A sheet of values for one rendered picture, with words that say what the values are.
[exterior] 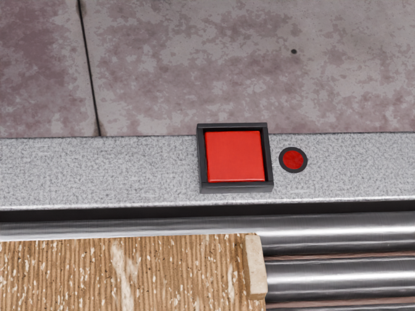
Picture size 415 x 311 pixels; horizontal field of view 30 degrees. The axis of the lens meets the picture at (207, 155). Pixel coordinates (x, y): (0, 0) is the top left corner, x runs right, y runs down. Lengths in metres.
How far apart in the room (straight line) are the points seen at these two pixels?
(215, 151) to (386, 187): 0.19
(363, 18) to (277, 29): 0.24
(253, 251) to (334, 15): 1.46
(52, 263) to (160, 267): 0.10
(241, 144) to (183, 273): 0.16
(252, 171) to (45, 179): 0.21
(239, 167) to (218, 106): 1.12
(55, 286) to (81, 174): 0.13
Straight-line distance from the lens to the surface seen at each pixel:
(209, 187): 0.79
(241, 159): 0.81
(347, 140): 0.87
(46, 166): 0.82
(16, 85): 1.96
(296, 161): 0.84
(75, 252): 0.76
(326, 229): 0.81
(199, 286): 0.75
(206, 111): 1.92
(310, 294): 0.79
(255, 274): 0.73
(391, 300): 0.85
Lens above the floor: 1.65
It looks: 63 degrees down
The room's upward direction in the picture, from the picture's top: 11 degrees clockwise
